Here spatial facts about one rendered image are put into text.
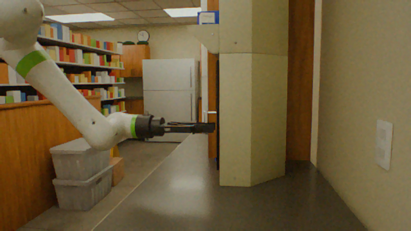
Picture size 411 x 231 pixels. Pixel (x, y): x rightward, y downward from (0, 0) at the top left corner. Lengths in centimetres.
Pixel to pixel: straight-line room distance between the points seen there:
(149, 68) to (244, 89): 530
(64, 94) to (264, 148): 72
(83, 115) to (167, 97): 513
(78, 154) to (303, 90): 233
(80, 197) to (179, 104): 342
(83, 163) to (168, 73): 348
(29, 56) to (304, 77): 110
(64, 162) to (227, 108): 243
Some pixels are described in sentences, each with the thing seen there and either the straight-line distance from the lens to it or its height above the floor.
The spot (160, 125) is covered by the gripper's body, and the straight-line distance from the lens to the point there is 105.
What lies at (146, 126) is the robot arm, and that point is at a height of 115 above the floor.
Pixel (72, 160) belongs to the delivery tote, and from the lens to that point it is 314.
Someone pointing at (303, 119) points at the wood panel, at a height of 113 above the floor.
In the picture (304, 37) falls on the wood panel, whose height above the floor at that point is 151.
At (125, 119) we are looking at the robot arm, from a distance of 110.
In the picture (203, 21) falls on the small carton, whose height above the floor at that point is 154.
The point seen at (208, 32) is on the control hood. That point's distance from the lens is 100.
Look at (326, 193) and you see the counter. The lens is 105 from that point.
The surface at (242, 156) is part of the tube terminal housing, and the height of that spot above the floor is 105.
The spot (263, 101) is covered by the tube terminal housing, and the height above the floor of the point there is 124.
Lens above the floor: 131
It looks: 7 degrees down
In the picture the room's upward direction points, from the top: 1 degrees counter-clockwise
